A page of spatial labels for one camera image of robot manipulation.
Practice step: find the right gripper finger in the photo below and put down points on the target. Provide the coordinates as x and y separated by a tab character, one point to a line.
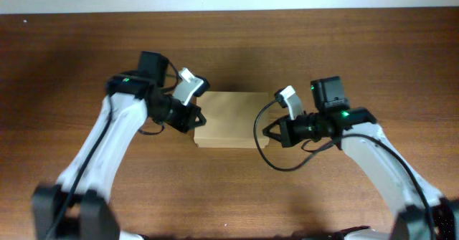
268	132
279	123

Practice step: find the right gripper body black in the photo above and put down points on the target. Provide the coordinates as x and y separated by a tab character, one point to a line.
285	131

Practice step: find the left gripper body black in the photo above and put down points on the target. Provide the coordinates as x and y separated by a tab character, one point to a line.
188	117

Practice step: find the brown cardboard box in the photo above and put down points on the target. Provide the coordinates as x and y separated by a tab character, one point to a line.
230	119

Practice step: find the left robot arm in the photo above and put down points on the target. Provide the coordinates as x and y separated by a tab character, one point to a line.
77	205

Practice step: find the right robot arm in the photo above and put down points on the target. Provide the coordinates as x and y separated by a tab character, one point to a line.
421	210

